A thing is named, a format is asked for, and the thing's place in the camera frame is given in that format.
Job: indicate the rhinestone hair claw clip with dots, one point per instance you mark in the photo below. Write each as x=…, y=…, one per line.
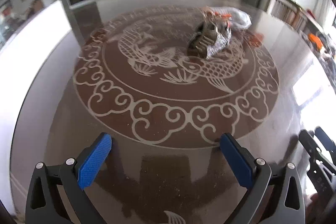
x=210, y=37

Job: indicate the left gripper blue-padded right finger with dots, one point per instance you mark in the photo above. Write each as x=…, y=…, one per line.
x=240, y=160

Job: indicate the white knitted cloth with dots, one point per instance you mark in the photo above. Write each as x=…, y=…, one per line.
x=237, y=19

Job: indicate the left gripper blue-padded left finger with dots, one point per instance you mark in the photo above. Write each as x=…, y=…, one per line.
x=91, y=159

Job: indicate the wooden railing chair back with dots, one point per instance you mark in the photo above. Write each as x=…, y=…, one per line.
x=294, y=15

